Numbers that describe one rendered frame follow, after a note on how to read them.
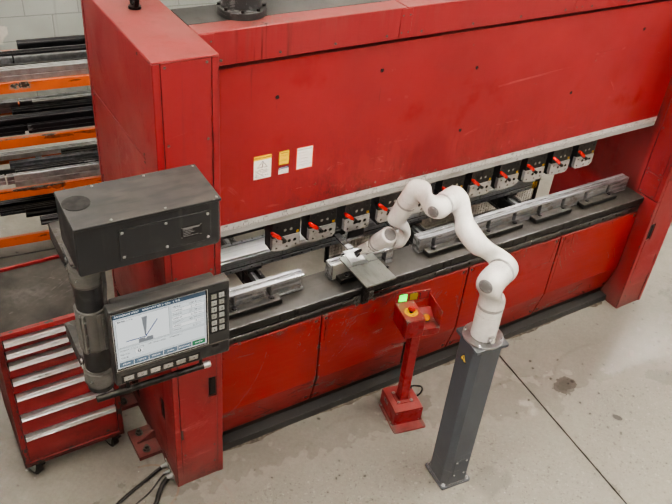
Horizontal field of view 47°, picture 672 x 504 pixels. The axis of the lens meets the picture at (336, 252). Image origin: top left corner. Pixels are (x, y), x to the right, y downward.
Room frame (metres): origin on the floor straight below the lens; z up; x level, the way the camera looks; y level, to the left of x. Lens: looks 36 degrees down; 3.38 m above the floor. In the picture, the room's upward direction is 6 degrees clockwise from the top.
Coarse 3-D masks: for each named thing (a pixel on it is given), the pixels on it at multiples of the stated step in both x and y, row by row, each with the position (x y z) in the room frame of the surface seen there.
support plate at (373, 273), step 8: (344, 256) 3.22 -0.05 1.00; (368, 256) 3.24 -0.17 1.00; (344, 264) 3.16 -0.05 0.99; (360, 264) 3.17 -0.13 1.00; (368, 264) 3.17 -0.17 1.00; (376, 264) 3.18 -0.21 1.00; (352, 272) 3.10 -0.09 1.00; (360, 272) 3.10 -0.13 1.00; (368, 272) 3.11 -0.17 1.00; (376, 272) 3.11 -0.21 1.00; (384, 272) 3.12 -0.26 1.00; (360, 280) 3.03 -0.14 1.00; (368, 280) 3.04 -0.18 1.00; (376, 280) 3.05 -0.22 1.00; (384, 280) 3.05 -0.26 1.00
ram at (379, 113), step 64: (256, 64) 2.90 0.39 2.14; (320, 64) 3.07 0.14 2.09; (384, 64) 3.25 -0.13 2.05; (448, 64) 3.46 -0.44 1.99; (512, 64) 3.69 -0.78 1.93; (576, 64) 3.96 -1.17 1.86; (640, 64) 4.26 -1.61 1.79; (256, 128) 2.90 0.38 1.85; (320, 128) 3.08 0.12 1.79; (384, 128) 3.28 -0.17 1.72; (448, 128) 3.50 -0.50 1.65; (512, 128) 3.75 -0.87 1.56; (576, 128) 4.04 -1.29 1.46; (640, 128) 4.37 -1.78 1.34; (256, 192) 2.91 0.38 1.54; (320, 192) 3.09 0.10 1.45; (384, 192) 3.31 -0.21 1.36
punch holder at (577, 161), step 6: (582, 144) 4.09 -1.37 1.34; (588, 144) 4.12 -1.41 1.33; (594, 144) 4.15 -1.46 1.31; (576, 150) 4.09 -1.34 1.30; (582, 150) 4.10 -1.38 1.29; (588, 150) 4.13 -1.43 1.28; (570, 156) 4.12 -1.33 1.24; (576, 156) 4.08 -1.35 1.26; (588, 156) 4.14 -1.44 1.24; (570, 162) 4.11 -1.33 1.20; (576, 162) 4.08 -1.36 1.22; (582, 162) 4.11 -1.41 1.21; (588, 162) 4.15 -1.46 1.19
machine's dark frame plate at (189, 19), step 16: (272, 0) 3.19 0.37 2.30; (288, 0) 3.21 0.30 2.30; (304, 0) 3.23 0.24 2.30; (320, 0) 3.25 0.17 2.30; (336, 0) 3.27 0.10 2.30; (352, 0) 3.29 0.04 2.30; (368, 0) 3.31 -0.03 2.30; (384, 0) 3.34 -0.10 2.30; (192, 16) 2.92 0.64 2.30; (208, 16) 2.93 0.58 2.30
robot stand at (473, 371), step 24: (456, 360) 2.71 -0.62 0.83; (480, 360) 2.61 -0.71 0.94; (456, 384) 2.67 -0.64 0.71; (480, 384) 2.63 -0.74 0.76; (456, 408) 2.64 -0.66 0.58; (480, 408) 2.65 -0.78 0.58; (456, 432) 2.62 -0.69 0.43; (432, 456) 2.72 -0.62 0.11; (456, 456) 2.62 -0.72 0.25; (456, 480) 2.64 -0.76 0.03
